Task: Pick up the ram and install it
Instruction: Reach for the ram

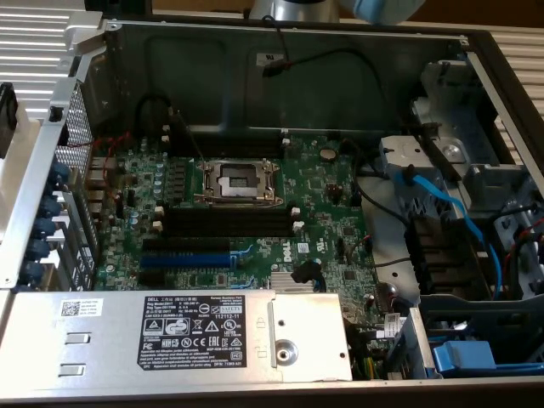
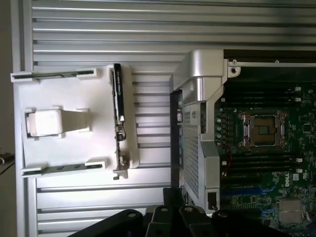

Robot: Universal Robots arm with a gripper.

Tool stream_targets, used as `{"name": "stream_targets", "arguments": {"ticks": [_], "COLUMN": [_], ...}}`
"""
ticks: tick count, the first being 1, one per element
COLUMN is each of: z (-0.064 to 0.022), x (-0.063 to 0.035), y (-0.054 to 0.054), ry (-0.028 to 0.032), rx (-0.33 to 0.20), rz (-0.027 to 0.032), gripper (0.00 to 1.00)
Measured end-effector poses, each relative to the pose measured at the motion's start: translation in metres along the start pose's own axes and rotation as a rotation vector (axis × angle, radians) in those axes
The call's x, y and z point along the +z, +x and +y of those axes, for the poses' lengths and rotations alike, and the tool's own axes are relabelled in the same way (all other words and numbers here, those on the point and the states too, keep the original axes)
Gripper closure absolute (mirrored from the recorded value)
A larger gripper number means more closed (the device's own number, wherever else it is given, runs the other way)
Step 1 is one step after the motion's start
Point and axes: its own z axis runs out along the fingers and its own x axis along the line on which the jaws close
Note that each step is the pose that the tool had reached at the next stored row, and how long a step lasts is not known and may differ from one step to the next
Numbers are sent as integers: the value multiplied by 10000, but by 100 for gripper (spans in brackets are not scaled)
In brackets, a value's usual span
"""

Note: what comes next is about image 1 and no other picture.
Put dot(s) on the metal CPU socket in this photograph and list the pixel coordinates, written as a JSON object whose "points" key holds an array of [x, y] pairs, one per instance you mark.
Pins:
{"points": [[240, 180]]}

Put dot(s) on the green motherboard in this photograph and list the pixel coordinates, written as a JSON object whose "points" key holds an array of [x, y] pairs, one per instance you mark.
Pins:
{"points": [[319, 191]]}

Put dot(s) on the black plug with blue tag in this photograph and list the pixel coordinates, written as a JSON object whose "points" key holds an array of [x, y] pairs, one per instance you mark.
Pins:
{"points": [[304, 272]]}

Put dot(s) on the round coin battery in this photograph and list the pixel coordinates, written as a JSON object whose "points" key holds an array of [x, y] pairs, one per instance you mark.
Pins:
{"points": [[327, 153]]}

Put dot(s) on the silver finned heatsink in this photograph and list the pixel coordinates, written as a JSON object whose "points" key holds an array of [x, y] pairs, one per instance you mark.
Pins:
{"points": [[293, 282]]}

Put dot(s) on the long black expansion slot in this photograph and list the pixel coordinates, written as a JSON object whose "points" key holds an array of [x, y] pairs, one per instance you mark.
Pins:
{"points": [[187, 245]]}

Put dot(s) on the blue expansion slot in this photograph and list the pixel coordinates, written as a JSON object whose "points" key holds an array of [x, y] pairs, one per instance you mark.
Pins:
{"points": [[187, 260]]}

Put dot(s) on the short black expansion slot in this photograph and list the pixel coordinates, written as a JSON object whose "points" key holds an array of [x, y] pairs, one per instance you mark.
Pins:
{"points": [[152, 278]]}

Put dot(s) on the grey metal PC case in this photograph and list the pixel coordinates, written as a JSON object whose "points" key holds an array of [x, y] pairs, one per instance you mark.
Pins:
{"points": [[191, 76]]}

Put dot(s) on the grey metal disk bay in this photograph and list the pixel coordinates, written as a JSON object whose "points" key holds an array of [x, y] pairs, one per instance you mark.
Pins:
{"points": [[480, 178]]}

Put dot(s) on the silver power supply unit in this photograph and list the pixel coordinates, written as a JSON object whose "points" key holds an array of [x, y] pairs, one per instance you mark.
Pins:
{"points": [[106, 340]]}

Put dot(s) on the blue card retention clip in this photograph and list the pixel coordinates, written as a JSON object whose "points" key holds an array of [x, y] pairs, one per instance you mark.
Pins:
{"points": [[33, 271], [58, 173], [39, 248], [45, 227], [52, 207]]}

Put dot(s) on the dark grey drive cage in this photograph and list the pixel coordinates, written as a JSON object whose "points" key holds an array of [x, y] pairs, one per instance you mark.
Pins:
{"points": [[467, 306]]}

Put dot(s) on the blue plastic latch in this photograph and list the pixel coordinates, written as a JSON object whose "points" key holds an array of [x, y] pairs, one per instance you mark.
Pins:
{"points": [[465, 357]]}

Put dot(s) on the white parts rack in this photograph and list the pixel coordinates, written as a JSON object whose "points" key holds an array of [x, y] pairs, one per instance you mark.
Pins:
{"points": [[21, 140]]}

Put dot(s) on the black part on rack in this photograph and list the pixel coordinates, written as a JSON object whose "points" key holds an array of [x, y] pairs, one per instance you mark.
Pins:
{"points": [[7, 115]]}

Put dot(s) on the black ribbed drive bracket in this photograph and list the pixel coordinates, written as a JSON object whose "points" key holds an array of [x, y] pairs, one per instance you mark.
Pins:
{"points": [[442, 255]]}

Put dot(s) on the silver corner clamp bracket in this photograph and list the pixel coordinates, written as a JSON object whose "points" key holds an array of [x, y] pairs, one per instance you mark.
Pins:
{"points": [[83, 30]]}

